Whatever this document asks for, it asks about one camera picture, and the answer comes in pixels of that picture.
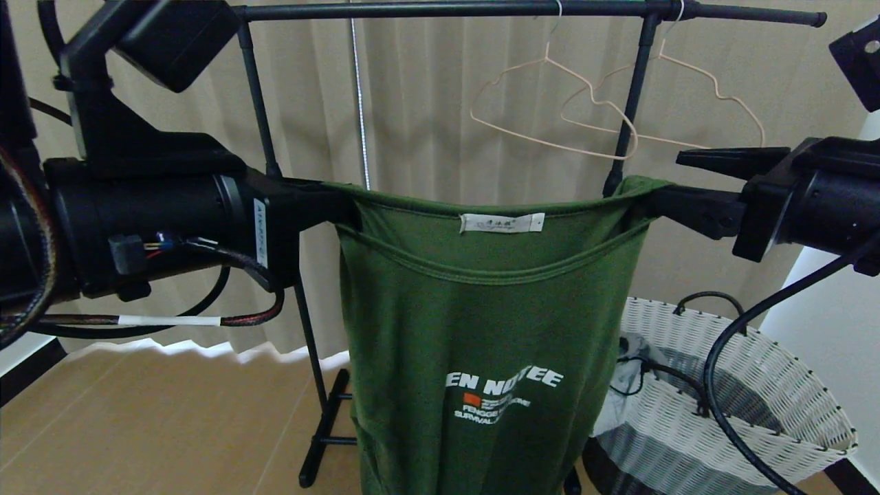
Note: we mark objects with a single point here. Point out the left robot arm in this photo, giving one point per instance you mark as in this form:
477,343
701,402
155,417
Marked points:
14,227

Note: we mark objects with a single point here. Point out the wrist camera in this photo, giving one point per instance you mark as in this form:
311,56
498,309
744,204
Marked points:
859,62
172,41

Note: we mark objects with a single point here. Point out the pink clothes hanger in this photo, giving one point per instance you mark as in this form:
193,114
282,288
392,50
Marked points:
548,58
662,55

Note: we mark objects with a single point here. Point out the white laundry basket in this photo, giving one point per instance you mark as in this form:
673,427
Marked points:
777,399

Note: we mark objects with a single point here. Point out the pale grey shorts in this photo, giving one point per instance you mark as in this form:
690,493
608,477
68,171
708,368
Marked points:
622,392

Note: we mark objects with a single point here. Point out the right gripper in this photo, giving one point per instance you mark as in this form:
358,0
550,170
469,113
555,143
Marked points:
818,206

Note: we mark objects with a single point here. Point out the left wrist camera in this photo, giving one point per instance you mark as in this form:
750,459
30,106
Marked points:
172,41

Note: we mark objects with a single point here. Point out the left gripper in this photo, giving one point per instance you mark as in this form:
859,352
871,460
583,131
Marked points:
151,220

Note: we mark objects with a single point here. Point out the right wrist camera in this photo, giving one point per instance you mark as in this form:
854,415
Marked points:
859,62

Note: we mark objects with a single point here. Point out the green printed t-shirt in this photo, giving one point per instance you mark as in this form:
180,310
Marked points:
447,309

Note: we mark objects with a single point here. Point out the black clothes rack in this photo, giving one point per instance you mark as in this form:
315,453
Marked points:
447,9

